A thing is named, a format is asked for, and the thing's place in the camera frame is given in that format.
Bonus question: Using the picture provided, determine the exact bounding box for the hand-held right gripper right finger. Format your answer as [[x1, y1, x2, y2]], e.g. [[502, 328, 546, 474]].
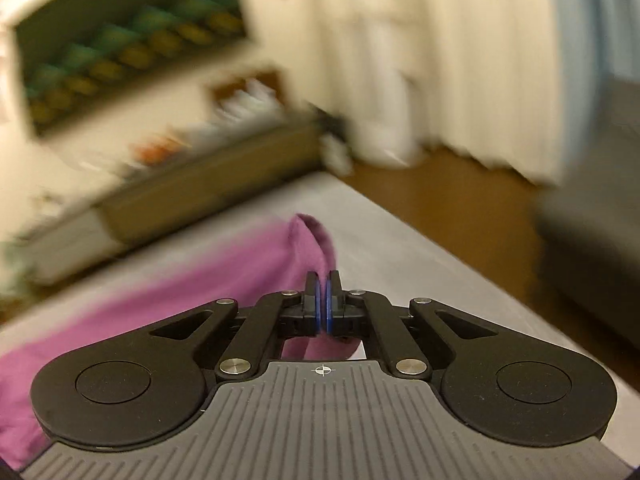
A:
[[326, 270, 501, 381]]

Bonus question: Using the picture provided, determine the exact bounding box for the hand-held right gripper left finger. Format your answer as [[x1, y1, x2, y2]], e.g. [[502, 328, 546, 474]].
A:
[[150, 271, 325, 380]]

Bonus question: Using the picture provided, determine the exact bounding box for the purple garment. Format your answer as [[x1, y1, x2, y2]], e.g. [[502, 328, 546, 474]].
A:
[[0, 213, 362, 471]]

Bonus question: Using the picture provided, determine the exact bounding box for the grey and brown sideboard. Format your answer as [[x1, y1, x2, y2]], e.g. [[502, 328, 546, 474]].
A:
[[12, 115, 332, 283]]

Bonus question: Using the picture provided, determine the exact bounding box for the white tower appliance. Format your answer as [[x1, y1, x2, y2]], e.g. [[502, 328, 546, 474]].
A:
[[344, 22, 427, 169]]

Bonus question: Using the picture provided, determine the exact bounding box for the grey storage tray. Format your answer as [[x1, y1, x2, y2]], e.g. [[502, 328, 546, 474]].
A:
[[215, 80, 303, 128]]

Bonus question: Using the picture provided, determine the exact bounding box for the orange fruit bowl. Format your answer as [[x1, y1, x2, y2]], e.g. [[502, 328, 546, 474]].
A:
[[131, 136, 188, 162]]

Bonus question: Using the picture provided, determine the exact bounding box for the grey sofa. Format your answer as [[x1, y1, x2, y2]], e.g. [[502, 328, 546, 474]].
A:
[[531, 77, 640, 333]]

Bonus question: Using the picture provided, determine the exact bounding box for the cream curtain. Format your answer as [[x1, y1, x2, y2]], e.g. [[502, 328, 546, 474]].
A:
[[234, 0, 568, 188]]

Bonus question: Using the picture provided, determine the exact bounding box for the blue curtain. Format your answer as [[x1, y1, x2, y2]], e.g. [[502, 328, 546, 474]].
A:
[[547, 0, 640, 88]]

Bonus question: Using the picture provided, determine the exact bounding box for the dark framed wall picture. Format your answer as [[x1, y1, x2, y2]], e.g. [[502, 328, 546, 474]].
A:
[[11, 0, 260, 137]]

